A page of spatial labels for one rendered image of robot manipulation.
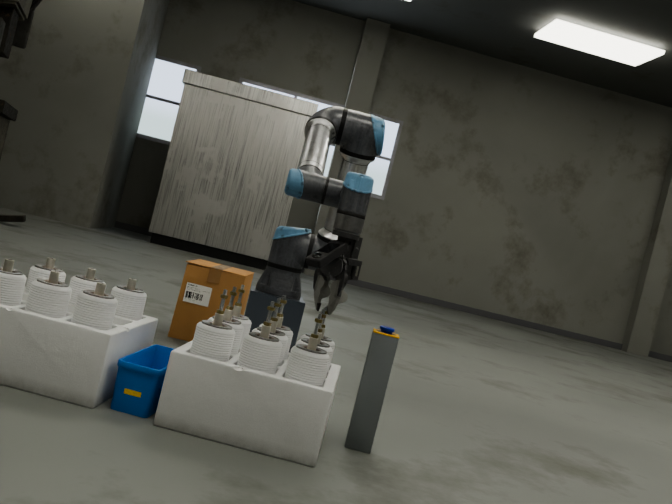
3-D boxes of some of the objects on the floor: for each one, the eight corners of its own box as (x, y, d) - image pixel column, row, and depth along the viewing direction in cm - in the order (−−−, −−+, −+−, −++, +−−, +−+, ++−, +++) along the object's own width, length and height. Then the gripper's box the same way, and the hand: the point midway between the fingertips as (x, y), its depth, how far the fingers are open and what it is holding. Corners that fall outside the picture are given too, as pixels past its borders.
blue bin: (145, 385, 206) (155, 343, 205) (182, 395, 205) (193, 353, 205) (104, 408, 176) (116, 359, 176) (148, 420, 175) (160, 371, 175)
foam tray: (14, 345, 214) (29, 285, 213) (144, 379, 212) (159, 318, 211) (-65, 367, 175) (-48, 293, 174) (92, 409, 173) (110, 334, 173)
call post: (345, 440, 200) (373, 329, 200) (370, 447, 200) (398, 335, 199) (344, 447, 193) (372, 332, 193) (370, 454, 193) (399, 338, 192)
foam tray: (193, 392, 211) (208, 331, 211) (325, 427, 209) (341, 365, 209) (152, 425, 172) (170, 350, 172) (314, 468, 170) (333, 392, 170)
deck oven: (275, 267, 915) (311, 118, 912) (277, 273, 803) (318, 104, 800) (157, 238, 900) (194, 87, 896) (142, 241, 788) (185, 68, 784)
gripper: (374, 239, 191) (354, 319, 191) (341, 231, 198) (322, 309, 198) (355, 234, 184) (334, 317, 184) (321, 226, 191) (301, 306, 191)
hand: (322, 307), depth 189 cm, fingers open, 3 cm apart
